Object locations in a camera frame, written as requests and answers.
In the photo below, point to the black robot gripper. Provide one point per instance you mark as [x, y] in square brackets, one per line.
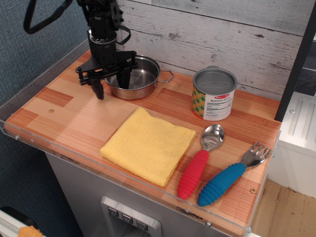
[106, 61]

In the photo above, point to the silver steel pot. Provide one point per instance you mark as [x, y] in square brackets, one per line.
[143, 80]

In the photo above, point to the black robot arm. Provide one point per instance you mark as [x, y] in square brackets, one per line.
[105, 32]

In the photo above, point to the yellow folded rag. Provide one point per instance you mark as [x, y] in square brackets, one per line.
[148, 147]

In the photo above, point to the clear acrylic table guard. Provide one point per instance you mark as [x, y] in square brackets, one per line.
[57, 115]

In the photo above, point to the toy food can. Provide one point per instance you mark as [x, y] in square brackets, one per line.
[213, 93]

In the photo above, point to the silver toy fridge cabinet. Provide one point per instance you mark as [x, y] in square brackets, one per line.
[84, 182]

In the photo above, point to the grey ice dispenser panel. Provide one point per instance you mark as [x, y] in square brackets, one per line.
[124, 221]

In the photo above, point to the orange object bottom corner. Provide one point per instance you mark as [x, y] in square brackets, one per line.
[29, 231]

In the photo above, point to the white cabinet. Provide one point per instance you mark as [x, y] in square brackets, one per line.
[294, 162]

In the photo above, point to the red handled metal spoon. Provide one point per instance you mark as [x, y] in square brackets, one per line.
[211, 138]

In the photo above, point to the blue handled metal fork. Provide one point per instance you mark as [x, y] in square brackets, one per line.
[220, 183]

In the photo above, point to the black right frame post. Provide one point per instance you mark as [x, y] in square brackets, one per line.
[298, 65]

